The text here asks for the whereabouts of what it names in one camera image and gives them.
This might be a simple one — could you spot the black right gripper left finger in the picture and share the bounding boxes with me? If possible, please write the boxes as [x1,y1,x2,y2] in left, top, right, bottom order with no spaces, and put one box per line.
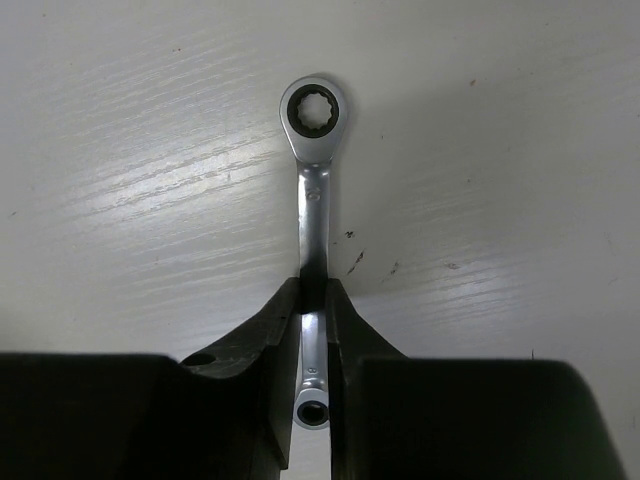
[1,278,300,479]

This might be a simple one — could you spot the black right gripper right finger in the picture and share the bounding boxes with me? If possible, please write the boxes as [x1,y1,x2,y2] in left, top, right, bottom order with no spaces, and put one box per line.
[326,280,625,479]

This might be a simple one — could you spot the small silver ratchet wrench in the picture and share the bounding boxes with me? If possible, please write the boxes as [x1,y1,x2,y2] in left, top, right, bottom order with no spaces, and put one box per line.
[279,76,349,430]

